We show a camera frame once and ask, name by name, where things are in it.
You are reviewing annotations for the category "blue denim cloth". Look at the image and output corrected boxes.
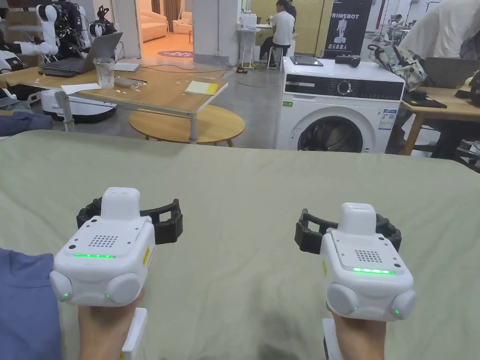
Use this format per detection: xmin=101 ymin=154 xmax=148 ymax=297
xmin=0 ymin=110 xmax=53 ymax=138

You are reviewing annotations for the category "white washing machine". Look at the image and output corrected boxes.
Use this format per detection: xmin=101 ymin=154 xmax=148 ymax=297
xmin=275 ymin=54 xmax=406 ymax=155

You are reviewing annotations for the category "round low wooden table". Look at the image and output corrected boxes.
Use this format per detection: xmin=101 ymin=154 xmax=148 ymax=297
xmin=129 ymin=105 xmax=246 ymax=148

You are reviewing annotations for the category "black standing banner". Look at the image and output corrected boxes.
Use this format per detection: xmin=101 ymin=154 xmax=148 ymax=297
xmin=322 ymin=0 xmax=374 ymax=59

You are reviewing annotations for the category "bed with pale green sheet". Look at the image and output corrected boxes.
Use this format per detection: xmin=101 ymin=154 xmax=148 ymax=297
xmin=0 ymin=129 xmax=480 ymax=360

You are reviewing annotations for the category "long wooden table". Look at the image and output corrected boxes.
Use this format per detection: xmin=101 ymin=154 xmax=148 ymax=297
xmin=0 ymin=31 xmax=229 ymax=145

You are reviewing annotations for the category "beige sofa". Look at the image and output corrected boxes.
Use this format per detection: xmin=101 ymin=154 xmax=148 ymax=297
xmin=138 ymin=9 xmax=170 ymax=43

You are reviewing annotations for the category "dark blue shirt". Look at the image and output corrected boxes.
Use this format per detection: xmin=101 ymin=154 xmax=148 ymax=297
xmin=0 ymin=247 xmax=63 ymax=360

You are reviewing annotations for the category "small white table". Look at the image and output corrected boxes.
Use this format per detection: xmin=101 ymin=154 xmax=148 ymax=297
xmin=236 ymin=13 xmax=271 ymax=70

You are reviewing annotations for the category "white robot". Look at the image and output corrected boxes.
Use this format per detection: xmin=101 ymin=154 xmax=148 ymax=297
xmin=0 ymin=0 xmax=121 ymax=125

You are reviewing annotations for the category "person's right hand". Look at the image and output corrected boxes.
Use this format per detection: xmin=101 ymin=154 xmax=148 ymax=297
xmin=331 ymin=314 xmax=387 ymax=360

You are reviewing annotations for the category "person's left hand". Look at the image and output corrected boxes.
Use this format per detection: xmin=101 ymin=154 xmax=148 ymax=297
xmin=76 ymin=288 xmax=146 ymax=360

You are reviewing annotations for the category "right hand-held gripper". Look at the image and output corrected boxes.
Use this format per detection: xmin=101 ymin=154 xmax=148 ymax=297
xmin=295 ymin=202 xmax=417 ymax=360

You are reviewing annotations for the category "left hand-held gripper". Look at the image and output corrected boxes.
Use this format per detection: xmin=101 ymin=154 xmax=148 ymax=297
xmin=49 ymin=187 xmax=184 ymax=353

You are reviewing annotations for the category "wooden table with bags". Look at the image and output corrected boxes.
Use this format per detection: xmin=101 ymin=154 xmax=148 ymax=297
xmin=368 ymin=43 xmax=480 ymax=157

